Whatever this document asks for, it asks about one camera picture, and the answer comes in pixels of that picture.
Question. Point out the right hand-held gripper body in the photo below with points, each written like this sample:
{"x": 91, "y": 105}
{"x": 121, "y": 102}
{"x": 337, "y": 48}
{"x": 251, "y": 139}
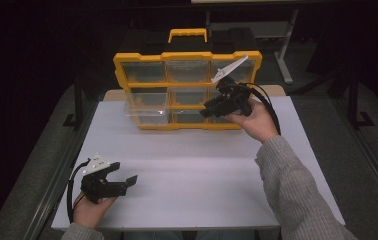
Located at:
{"x": 233, "y": 98}

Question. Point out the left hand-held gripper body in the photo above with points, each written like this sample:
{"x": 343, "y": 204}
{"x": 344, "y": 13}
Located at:
{"x": 93, "y": 186}

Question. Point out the black metal stand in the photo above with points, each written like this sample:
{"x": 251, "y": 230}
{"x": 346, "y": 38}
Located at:
{"x": 78, "y": 100}
{"x": 354, "y": 100}

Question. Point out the person's right leg in jeans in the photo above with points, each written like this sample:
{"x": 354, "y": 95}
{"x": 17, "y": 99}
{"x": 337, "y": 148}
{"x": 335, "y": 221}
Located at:
{"x": 225, "y": 235}

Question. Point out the person's right hand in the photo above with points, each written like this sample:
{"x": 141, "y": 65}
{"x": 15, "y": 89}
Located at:
{"x": 258, "y": 121}

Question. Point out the person's leg in jeans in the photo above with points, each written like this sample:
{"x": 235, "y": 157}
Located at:
{"x": 153, "y": 235}
{"x": 225, "y": 235}

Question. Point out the grey table with metal leg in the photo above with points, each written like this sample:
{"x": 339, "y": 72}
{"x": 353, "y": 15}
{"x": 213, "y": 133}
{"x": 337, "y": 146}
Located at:
{"x": 285, "y": 50}

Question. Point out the person's left hand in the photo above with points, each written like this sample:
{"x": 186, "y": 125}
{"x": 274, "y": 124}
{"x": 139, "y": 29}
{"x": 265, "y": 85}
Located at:
{"x": 88, "y": 213}

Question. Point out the person's left leg in jeans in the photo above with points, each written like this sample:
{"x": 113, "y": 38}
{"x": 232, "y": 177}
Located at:
{"x": 153, "y": 235}

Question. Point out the pulled-out clear plastic drawer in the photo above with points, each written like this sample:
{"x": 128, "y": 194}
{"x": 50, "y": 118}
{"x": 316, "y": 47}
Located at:
{"x": 147, "y": 115}

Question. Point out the yellow organizer with clear drawers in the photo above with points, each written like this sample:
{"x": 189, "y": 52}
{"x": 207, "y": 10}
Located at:
{"x": 187, "y": 84}

